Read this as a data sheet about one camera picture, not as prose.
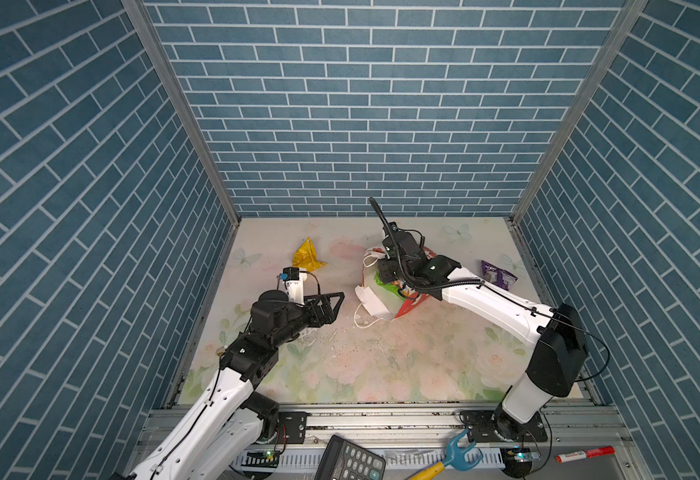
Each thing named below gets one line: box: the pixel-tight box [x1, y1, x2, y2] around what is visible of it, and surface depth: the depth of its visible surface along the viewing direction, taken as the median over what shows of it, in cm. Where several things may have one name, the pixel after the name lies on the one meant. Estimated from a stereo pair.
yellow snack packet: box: [292, 237, 328, 272], surface depth 106 cm
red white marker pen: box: [555, 446, 616, 463], surface depth 71 cm
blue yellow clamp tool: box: [407, 427, 483, 480], surface depth 70 cm
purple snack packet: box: [481, 260, 518, 291], surface depth 101 cm
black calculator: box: [314, 435, 386, 480], surface depth 69 cm
